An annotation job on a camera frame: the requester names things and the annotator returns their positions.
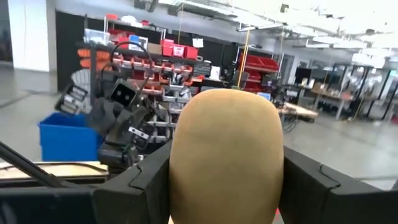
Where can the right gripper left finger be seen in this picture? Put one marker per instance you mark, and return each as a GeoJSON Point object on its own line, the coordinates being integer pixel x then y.
{"type": "Point", "coordinates": [140, 193]}

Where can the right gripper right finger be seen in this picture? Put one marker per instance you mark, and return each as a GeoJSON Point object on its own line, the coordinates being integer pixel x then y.
{"type": "Point", "coordinates": [317, 199]}

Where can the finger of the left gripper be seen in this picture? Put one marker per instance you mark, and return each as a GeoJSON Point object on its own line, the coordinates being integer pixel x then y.
{"type": "Point", "coordinates": [129, 124]}
{"type": "Point", "coordinates": [104, 116]}

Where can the blue plastic tote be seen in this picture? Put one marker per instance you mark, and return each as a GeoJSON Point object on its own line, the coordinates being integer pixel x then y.
{"type": "Point", "coordinates": [65, 140]}

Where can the parts rack with bins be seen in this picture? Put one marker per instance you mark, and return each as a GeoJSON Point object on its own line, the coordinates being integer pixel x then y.
{"type": "Point", "coordinates": [178, 51]}

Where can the background wooden table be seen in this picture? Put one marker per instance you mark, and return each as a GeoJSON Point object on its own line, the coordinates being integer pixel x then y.
{"type": "Point", "coordinates": [298, 111]}

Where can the small blue screen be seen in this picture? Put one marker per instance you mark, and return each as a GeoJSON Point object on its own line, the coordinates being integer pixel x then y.
{"type": "Point", "coordinates": [264, 96]}

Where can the red bin rack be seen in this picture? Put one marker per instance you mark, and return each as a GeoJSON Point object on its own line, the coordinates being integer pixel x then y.
{"type": "Point", "coordinates": [258, 63]}

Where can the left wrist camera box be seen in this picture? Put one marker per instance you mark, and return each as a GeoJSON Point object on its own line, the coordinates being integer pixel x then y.
{"type": "Point", "coordinates": [122, 93]}

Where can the black aluminium rig frame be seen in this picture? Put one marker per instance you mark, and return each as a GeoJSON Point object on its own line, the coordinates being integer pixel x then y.
{"type": "Point", "coordinates": [25, 166]}

